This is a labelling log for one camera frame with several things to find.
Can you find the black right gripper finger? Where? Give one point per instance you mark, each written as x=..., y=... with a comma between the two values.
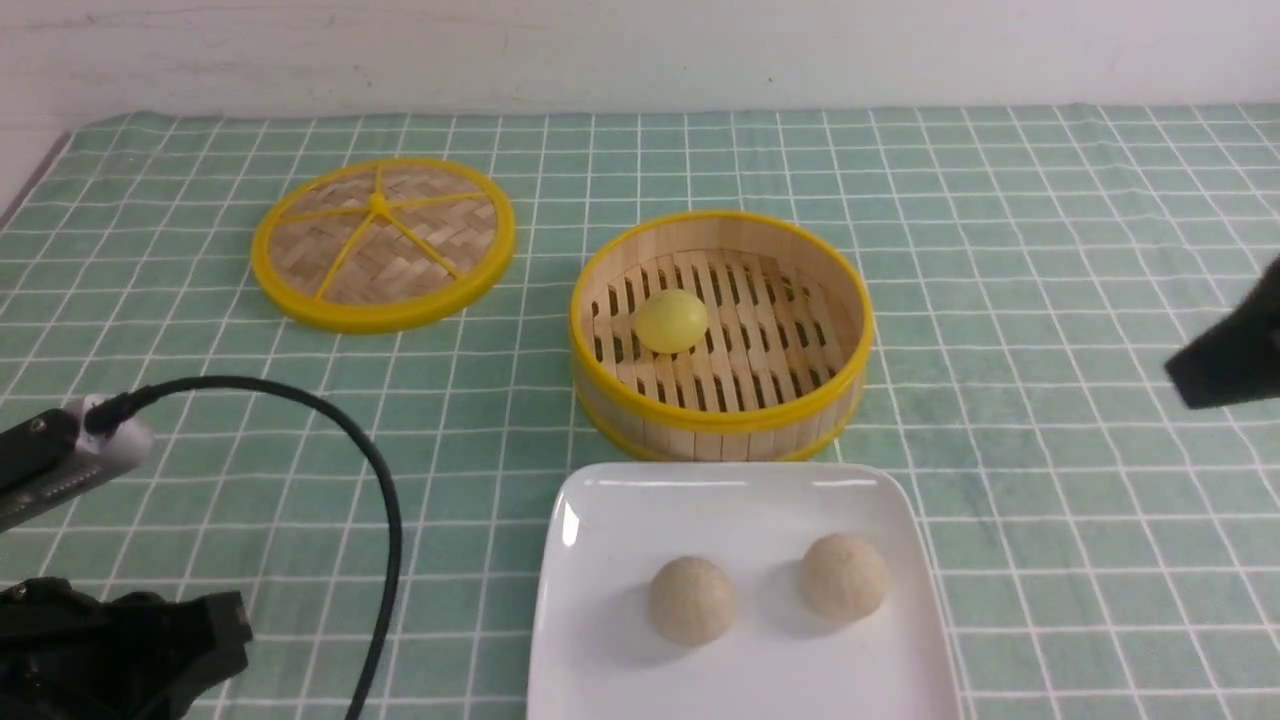
x=1236, y=361

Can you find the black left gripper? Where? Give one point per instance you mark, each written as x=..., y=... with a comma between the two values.
x=66, y=655

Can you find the yellow steamed bun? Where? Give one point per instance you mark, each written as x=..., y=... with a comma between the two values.
x=671, y=322

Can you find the right beige steamed bun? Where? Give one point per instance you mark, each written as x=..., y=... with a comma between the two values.
x=844, y=578

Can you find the beige steamed bun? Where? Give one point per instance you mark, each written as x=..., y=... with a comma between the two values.
x=844, y=578
x=691, y=602

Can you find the white square plate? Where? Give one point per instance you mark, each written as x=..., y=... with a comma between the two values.
x=596, y=655

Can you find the left beige steamed bun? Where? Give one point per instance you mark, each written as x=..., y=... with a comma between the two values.
x=691, y=602

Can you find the yellow bamboo steamer basket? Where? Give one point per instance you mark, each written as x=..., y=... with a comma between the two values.
x=777, y=372

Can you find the yellow bamboo steamer lid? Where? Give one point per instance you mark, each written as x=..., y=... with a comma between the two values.
x=384, y=246

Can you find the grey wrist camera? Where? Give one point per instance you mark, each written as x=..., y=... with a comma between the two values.
x=51, y=459

